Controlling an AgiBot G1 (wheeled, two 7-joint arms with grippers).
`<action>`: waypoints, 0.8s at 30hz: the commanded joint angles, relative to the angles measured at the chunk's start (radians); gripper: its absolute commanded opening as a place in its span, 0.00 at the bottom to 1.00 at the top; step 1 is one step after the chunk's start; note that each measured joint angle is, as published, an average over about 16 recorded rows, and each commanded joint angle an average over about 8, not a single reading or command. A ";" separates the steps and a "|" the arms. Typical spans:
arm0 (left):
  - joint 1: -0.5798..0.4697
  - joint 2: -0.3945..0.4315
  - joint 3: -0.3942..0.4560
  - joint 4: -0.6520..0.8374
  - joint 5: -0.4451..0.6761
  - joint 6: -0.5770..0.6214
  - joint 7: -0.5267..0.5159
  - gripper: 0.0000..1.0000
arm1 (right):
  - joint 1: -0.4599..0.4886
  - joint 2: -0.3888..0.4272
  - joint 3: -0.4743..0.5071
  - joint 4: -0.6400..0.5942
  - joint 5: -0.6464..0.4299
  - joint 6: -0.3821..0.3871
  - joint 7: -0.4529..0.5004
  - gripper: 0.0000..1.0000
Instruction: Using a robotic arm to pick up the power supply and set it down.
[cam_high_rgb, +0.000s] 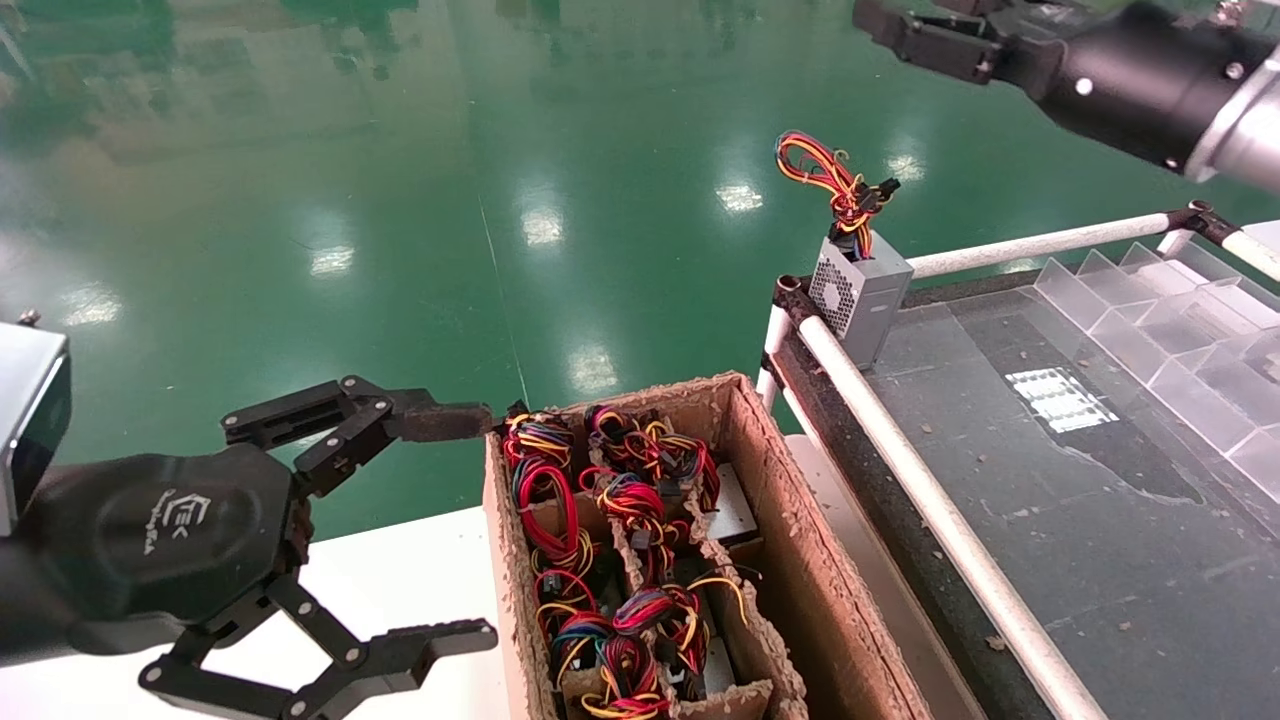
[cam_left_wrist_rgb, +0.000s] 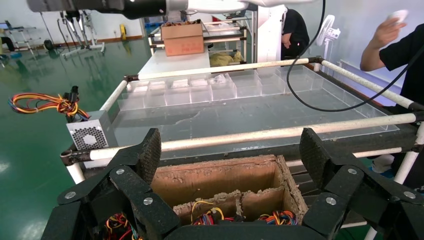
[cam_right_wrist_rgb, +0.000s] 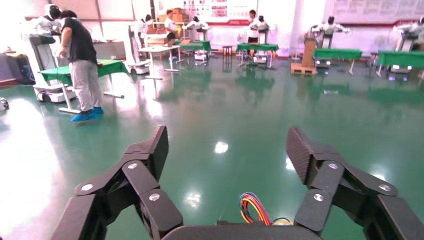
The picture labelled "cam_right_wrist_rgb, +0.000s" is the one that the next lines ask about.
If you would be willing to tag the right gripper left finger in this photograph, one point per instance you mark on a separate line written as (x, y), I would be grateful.
(142, 172)

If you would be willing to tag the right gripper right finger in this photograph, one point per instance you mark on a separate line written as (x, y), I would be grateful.
(328, 179)

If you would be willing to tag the green cloth covered table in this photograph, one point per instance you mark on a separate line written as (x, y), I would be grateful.
(195, 45)
(338, 53)
(258, 47)
(109, 68)
(400, 59)

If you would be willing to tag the white legged table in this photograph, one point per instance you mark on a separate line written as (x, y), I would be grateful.
(159, 49)

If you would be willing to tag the wooden pallet with cardboard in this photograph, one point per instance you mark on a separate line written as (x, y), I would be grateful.
(306, 56)

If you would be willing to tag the white wheeled robot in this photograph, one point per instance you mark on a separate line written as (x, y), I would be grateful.
(263, 30)
(44, 56)
(329, 28)
(197, 26)
(412, 31)
(137, 46)

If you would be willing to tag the person in black T-shirt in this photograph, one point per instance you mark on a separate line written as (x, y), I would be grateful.
(81, 49)

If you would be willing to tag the dark small stool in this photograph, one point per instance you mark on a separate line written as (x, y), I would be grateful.
(227, 54)

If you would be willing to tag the person in white shirt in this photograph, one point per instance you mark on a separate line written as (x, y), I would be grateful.
(252, 24)
(170, 24)

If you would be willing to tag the dark luggage case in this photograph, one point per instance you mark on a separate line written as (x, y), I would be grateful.
(18, 68)

